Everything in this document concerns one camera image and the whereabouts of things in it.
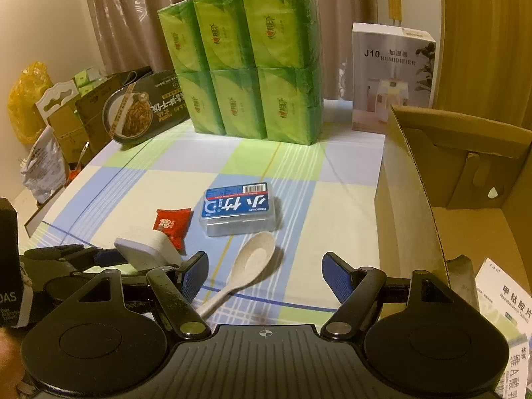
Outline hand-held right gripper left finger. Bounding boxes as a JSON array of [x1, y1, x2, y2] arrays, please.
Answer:
[[79, 251, 212, 328]]

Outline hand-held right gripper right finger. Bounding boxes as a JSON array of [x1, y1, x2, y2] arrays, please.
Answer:
[[321, 251, 454, 329]]

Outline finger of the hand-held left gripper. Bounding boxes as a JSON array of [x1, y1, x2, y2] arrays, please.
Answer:
[[23, 244, 120, 267], [44, 274, 100, 301]]

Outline beige plastic spoon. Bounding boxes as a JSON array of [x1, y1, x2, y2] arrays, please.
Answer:
[[195, 230, 277, 319]]

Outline silver foil pouch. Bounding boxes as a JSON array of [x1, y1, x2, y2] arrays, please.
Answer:
[[447, 255, 483, 312]]

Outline green and white medicine box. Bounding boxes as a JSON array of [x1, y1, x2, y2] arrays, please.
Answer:
[[474, 258, 532, 341]]

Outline white and blue medicine box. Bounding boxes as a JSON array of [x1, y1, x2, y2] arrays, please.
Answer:
[[496, 332, 532, 399]]

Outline red snack packet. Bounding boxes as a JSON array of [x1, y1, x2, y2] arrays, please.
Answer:
[[153, 208, 193, 254]]

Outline silver printed bag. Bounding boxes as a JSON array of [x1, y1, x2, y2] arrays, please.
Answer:
[[21, 127, 69, 204]]

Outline blue plastic floss box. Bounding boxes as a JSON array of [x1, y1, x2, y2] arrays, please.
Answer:
[[200, 182, 278, 237]]

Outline small brown cardboard box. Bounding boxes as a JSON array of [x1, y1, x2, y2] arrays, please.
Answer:
[[46, 87, 121, 165]]

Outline yellow plastic bag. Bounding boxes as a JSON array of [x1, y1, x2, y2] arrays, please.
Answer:
[[8, 62, 53, 145]]

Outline white hang-tab card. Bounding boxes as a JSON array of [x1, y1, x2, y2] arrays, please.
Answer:
[[35, 78, 79, 129]]

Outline oval instant noodle bowl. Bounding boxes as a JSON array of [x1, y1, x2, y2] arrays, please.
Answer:
[[102, 70, 192, 147]]

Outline small green boxes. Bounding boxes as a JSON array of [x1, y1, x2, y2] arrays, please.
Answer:
[[74, 66, 105, 97]]

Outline white humidifier box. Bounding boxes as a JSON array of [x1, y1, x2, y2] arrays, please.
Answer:
[[351, 23, 437, 134]]

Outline bundle of green tissue packs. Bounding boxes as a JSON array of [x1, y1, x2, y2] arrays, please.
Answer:
[[157, 0, 323, 146]]

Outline brown patterned curtain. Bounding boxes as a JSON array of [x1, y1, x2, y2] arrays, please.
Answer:
[[81, 0, 379, 104]]

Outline yellow curtain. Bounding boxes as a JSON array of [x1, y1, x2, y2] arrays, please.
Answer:
[[441, 0, 532, 121]]

